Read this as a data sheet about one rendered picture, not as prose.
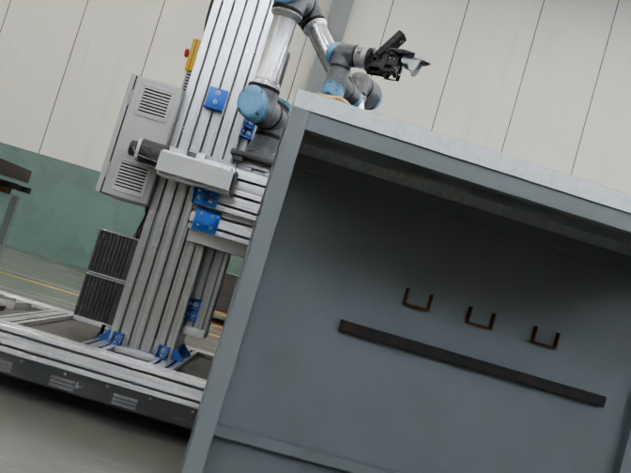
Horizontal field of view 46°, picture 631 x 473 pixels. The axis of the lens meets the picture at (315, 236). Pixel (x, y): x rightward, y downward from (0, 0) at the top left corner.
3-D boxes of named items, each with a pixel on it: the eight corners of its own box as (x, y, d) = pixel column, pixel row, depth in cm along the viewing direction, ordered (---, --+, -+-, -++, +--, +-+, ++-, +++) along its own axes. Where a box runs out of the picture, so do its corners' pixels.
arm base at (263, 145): (241, 151, 268) (250, 126, 269) (244, 159, 283) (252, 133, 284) (282, 163, 268) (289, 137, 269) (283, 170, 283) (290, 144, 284)
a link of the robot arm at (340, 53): (330, 69, 260) (336, 46, 261) (358, 73, 256) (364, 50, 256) (321, 60, 253) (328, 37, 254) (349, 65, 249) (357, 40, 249)
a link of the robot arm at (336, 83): (348, 106, 259) (358, 77, 259) (336, 95, 249) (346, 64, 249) (329, 103, 262) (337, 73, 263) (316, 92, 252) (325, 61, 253)
